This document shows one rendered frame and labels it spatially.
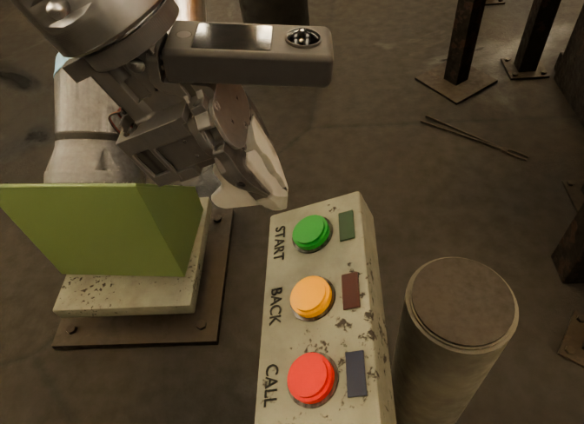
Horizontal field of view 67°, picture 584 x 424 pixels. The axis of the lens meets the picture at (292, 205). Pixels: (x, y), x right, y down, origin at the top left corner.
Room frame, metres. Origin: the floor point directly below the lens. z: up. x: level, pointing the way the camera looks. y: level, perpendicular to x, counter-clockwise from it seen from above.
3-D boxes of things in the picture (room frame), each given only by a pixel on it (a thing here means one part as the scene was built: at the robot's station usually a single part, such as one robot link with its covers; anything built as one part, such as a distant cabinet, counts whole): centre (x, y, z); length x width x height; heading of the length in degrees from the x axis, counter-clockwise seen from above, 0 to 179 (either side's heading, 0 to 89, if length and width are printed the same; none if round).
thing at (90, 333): (0.68, 0.39, 0.04); 0.40 x 0.40 x 0.08; 83
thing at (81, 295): (0.68, 0.39, 0.10); 0.32 x 0.32 x 0.04; 83
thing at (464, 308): (0.22, -0.17, 0.26); 0.12 x 0.12 x 0.52
